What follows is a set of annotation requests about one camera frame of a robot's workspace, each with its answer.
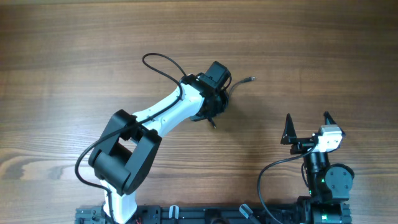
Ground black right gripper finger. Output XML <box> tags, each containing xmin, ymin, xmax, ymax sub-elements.
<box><xmin>280</xmin><ymin>113</ymin><xmax>297</xmax><ymax>145</ymax></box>
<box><xmin>323</xmin><ymin>111</ymin><xmax>336</xmax><ymax>125</ymax></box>

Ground black USB cable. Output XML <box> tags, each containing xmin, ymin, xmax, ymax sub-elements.
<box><xmin>205</xmin><ymin>76</ymin><xmax>256</xmax><ymax>129</ymax></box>

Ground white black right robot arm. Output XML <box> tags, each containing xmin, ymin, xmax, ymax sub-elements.
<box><xmin>280</xmin><ymin>111</ymin><xmax>354</xmax><ymax>224</ymax></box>

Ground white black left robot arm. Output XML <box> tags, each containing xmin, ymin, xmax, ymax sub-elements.
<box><xmin>89</xmin><ymin>62</ymin><xmax>231</xmax><ymax>223</ymax></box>

